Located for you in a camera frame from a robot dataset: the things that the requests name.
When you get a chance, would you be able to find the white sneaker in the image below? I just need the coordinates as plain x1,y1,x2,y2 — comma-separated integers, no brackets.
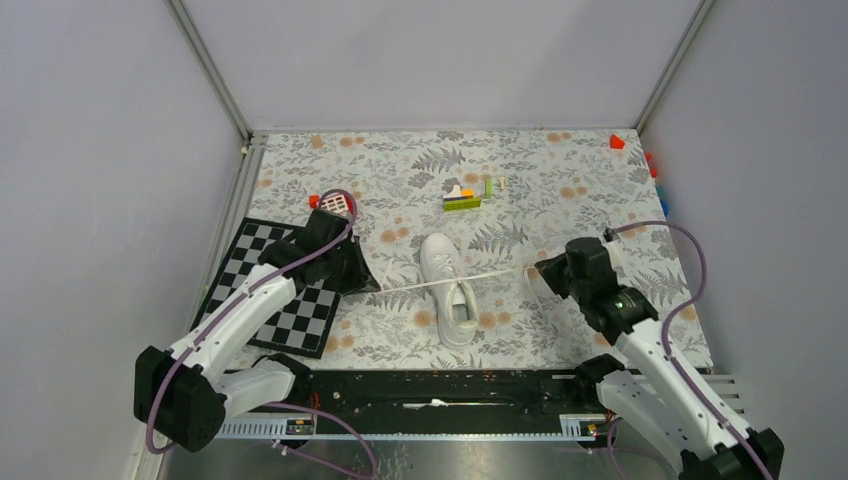
370,231,541,351

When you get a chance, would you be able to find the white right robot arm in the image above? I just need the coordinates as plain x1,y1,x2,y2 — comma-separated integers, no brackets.
534,235,784,479

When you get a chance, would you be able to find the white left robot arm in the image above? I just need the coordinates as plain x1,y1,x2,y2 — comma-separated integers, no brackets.
133,209,378,454

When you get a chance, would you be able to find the red white grid toy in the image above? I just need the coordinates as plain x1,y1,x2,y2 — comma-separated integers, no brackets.
308,193,352,215

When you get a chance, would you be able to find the black white chessboard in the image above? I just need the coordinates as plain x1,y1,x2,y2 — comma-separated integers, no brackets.
192,217,341,359

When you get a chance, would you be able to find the floral patterned table mat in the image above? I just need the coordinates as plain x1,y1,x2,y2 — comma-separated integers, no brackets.
248,129,712,370

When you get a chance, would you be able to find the blue toy piece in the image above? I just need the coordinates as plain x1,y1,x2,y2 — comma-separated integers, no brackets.
656,186,670,217

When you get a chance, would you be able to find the green toy brick stack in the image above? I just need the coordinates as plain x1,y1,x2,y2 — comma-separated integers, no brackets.
442,185,482,212

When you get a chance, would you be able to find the red triangular block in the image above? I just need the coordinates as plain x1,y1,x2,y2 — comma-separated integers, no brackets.
609,134,626,150

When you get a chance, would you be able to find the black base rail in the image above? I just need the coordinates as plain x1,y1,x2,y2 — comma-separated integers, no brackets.
285,369,611,424

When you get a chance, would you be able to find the grey slotted cable duct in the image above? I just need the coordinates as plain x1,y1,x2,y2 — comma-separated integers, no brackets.
215,412,606,442

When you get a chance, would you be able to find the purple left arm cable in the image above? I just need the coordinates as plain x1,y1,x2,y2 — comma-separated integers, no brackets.
144,188,380,480

